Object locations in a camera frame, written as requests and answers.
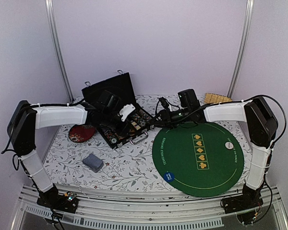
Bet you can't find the aluminium front rail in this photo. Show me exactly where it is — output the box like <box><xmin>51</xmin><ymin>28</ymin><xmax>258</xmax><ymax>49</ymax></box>
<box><xmin>8</xmin><ymin>184</ymin><xmax>288</xmax><ymax>230</ymax></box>

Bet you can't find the left aluminium frame post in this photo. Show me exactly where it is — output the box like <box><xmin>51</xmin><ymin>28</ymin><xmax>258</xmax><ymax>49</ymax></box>
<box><xmin>45</xmin><ymin>0</ymin><xmax>74</xmax><ymax>102</ymax></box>

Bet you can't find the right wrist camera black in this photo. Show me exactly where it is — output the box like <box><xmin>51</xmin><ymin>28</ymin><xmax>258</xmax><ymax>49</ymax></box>
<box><xmin>178</xmin><ymin>89</ymin><xmax>200</xmax><ymax>109</ymax></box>

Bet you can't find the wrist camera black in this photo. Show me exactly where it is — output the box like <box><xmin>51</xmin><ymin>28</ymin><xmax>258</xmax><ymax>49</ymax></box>
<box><xmin>178</xmin><ymin>89</ymin><xmax>200</xmax><ymax>109</ymax></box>
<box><xmin>96</xmin><ymin>90</ymin><xmax>121</xmax><ymax>112</ymax></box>

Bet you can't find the right aluminium frame post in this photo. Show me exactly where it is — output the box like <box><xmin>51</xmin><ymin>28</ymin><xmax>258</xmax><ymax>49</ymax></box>
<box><xmin>227</xmin><ymin>0</ymin><xmax>254</xmax><ymax>98</ymax></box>

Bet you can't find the white dealer button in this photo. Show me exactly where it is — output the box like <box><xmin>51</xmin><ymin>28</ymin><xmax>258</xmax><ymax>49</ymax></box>
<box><xmin>225</xmin><ymin>141</ymin><xmax>234</xmax><ymax>150</ymax></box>

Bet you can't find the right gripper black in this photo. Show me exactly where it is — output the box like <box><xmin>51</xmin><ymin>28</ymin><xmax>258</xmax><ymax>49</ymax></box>
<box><xmin>149</xmin><ymin>107</ymin><xmax>191</xmax><ymax>130</ymax></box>

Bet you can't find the right outer chip row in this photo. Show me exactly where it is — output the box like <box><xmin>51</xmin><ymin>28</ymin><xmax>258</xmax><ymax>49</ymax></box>
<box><xmin>137</xmin><ymin>109</ymin><xmax>153</xmax><ymax>125</ymax></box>

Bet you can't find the blue playing card deck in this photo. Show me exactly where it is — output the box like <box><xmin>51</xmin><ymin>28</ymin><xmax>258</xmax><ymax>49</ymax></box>
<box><xmin>82</xmin><ymin>153</ymin><xmax>104</xmax><ymax>173</ymax></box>

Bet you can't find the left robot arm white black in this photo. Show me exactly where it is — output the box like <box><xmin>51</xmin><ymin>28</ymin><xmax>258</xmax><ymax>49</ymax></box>
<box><xmin>7</xmin><ymin>100</ymin><xmax>135</xmax><ymax>208</ymax></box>

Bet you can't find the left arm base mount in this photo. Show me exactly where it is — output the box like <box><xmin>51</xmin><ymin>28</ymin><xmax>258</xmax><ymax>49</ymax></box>
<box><xmin>36</xmin><ymin>185</ymin><xmax>79</xmax><ymax>214</ymax></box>

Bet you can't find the Texas Hold'em card box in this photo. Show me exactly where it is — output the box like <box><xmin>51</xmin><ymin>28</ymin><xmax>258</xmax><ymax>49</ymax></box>
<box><xmin>131</xmin><ymin>121</ymin><xmax>141</xmax><ymax>130</ymax></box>

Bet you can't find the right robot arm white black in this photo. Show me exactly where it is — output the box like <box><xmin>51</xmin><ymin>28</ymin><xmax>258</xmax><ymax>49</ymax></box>
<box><xmin>152</xmin><ymin>92</ymin><xmax>278</xmax><ymax>209</ymax></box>

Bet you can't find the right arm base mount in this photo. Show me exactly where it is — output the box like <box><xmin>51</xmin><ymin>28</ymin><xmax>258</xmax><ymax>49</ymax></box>
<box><xmin>220</xmin><ymin>185</ymin><xmax>263</xmax><ymax>225</ymax></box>

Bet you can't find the round green poker mat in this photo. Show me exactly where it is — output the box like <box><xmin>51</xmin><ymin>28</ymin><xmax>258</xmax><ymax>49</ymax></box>
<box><xmin>152</xmin><ymin>122</ymin><xmax>244</xmax><ymax>197</ymax></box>

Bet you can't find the blue small blind button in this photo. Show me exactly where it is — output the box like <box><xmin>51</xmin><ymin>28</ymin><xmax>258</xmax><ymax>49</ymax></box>
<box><xmin>163</xmin><ymin>172</ymin><xmax>175</xmax><ymax>183</ymax></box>

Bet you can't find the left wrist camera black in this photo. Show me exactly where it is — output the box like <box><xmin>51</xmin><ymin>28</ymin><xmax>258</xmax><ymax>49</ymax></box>
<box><xmin>96</xmin><ymin>90</ymin><xmax>121</xmax><ymax>112</ymax></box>

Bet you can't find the aluminium frame post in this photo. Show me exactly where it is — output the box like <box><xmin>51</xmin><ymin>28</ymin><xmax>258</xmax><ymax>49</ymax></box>
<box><xmin>227</xmin><ymin>0</ymin><xmax>254</xmax><ymax>98</ymax></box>
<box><xmin>45</xmin><ymin>0</ymin><xmax>74</xmax><ymax>102</ymax></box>

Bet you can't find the bamboo mat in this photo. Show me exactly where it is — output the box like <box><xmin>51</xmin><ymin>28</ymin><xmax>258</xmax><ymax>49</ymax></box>
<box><xmin>204</xmin><ymin>93</ymin><xmax>232</xmax><ymax>104</ymax></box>

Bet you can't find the floral white table cloth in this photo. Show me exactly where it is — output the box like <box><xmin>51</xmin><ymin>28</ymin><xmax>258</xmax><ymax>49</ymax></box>
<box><xmin>42</xmin><ymin>94</ymin><xmax>252</xmax><ymax>192</ymax></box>

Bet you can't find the round red floral coaster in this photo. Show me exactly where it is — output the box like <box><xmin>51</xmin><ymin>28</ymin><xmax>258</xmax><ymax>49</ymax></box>
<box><xmin>68</xmin><ymin>125</ymin><xmax>96</xmax><ymax>143</ymax></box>

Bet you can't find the black poker chip case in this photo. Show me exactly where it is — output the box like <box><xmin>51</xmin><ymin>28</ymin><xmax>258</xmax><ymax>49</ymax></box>
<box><xmin>82</xmin><ymin>72</ymin><xmax>154</xmax><ymax>149</ymax></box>

